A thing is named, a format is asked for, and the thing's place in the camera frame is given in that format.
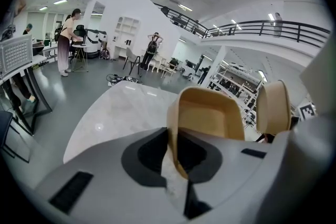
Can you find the round white side table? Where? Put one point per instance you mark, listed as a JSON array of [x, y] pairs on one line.
[[78, 46]]

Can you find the grey marble table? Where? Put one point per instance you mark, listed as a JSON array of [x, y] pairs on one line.
[[118, 112]]

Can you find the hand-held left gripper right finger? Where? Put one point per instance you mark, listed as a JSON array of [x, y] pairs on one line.
[[231, 173]]

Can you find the ceiling tube light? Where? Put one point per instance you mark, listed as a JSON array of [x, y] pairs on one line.
[[60, 1]]

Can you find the white perforated appliance box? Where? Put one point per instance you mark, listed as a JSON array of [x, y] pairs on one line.
[[15, 53]]

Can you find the black white backpack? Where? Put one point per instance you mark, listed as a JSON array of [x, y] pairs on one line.
[[105, 54]]

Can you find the black balcony railing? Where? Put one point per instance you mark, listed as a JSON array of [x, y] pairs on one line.
[[262, 29]]

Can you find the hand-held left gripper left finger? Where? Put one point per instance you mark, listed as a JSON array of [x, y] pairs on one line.
[[105, 186]]

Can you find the grey chair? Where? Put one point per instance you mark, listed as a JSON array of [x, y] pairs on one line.
[[130, 53]]

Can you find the white ornate table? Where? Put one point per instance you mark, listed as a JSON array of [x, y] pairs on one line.
[[157, 61]]

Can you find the black office chair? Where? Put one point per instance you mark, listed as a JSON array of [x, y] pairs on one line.
[[78, 31]]

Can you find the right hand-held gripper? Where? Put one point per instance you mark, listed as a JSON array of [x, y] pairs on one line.
[[307, 112]]

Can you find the white shelf cabinet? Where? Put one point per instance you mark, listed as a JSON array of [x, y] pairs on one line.
[[128, 31]]

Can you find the white wheeled robot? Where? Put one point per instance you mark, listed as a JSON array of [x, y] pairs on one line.
[[93, 42]]

